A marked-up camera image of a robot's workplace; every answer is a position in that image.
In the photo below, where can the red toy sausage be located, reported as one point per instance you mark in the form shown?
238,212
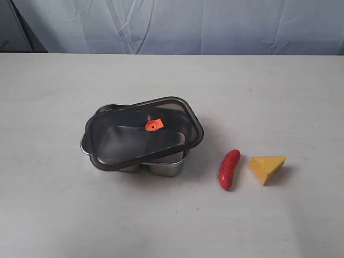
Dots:
227,168

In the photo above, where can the grey wrinkled backdrop curtain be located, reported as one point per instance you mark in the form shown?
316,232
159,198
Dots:
173,27

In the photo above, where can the dark transparent lid orange valve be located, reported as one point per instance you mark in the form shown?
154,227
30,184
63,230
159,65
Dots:
120,136

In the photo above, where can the yellow toy cheese wedge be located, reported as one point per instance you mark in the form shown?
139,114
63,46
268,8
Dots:
265,167

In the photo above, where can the steel two-compartment lunch box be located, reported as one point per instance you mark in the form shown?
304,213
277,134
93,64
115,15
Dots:
167,166

